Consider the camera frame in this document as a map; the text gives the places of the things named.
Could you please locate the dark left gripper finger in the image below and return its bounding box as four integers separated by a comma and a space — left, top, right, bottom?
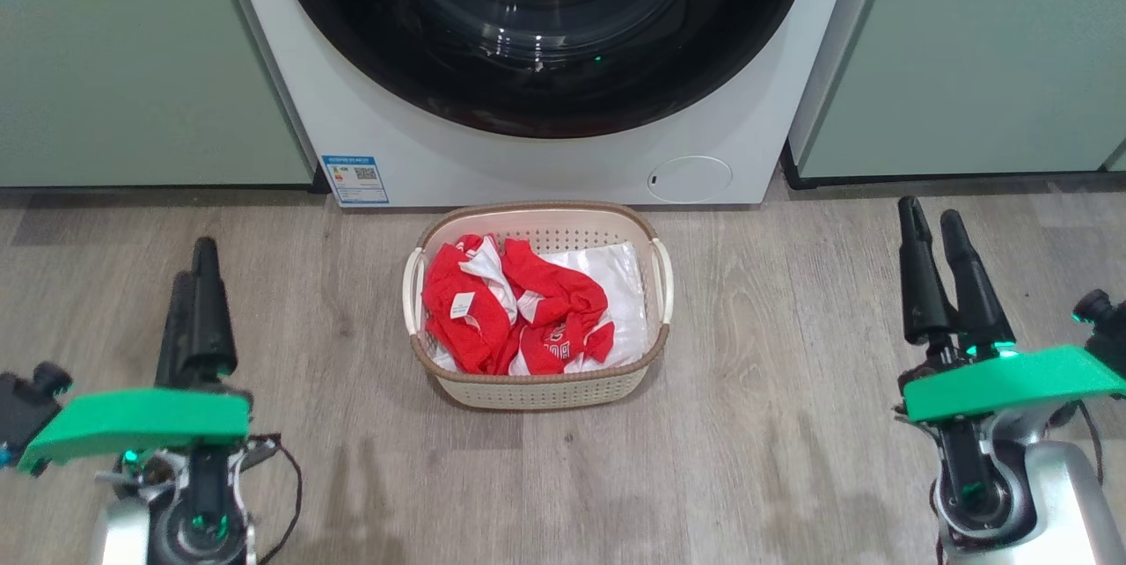
156, 273, 196, 390
186, 237, 238, 381

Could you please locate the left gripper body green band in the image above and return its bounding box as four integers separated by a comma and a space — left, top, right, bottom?
18, 387, 265, 531

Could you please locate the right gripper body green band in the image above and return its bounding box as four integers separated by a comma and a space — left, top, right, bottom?
902, 345, 1126, 513

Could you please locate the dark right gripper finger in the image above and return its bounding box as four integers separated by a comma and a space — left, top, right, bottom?
940, 209, 1018, 356
897, 195, 956, 346

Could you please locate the red white garment with tag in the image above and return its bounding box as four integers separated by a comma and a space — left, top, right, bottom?
422, 235, 522, 375

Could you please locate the washing machine door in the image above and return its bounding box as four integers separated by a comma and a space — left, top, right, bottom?
268, 0, 815, 140

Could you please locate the white front-load washing machine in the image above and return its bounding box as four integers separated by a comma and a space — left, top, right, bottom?
222, 0, 861, 208

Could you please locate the blue energy label sticker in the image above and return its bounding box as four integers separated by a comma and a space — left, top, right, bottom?
321, 154, 390, 207

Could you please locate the pale green cabinet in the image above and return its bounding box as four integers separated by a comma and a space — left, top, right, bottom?
0, 0, 316, 189
787, 0, 1126, 189

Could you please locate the round white filter cover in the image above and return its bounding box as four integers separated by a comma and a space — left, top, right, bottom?
647, 155, 734, 204

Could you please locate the white sheet in basket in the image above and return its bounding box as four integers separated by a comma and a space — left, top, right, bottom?
429, 241, 653, 373

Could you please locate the beige perforated laundry basket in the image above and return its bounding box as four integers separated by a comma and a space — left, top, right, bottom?
402, 201, 676, 411

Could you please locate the thin black right gripper cable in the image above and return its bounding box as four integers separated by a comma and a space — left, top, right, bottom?
1077, 400, 1106, 488

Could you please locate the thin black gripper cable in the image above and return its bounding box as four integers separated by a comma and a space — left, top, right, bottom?
1077, 400, 1106, 488
233, 433, 304, 565

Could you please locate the thin black left gripper cable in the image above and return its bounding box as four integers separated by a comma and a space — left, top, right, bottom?
233, 433, 304, 565

